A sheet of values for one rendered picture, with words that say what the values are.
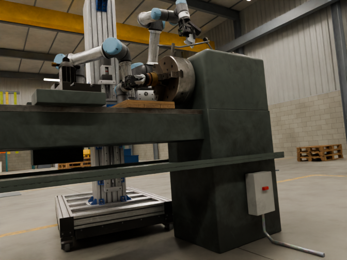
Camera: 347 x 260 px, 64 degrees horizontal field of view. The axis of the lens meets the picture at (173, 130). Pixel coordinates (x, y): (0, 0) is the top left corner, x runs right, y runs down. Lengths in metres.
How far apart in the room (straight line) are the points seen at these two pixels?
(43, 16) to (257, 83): 11.30
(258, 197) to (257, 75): 0.86
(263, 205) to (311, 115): 10.83
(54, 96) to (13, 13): 11.39
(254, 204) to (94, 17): 2.00
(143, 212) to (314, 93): 11.07
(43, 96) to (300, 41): 12.59
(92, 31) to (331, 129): 10.69
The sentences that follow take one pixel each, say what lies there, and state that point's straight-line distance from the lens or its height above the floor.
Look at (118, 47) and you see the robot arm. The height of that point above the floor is 1.35.
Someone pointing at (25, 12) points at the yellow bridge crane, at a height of 6.24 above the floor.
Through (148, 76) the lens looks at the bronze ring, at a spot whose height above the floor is 1.09.
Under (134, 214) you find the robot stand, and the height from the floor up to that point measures 0.17.
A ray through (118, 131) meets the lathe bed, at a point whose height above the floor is 0.74.
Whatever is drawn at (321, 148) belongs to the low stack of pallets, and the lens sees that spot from 9.05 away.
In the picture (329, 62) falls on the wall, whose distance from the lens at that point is 12.56.
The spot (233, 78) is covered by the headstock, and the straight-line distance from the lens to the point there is 1.92.
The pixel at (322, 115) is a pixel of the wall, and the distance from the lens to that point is 12.41.
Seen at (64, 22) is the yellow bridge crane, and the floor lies 6.11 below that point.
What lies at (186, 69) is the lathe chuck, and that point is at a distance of 1.75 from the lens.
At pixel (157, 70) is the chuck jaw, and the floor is 1.15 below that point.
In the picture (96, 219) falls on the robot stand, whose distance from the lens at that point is 2.12.
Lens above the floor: 0.63
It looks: 4 degrees up
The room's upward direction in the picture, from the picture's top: 4 degrees counter-clockwise
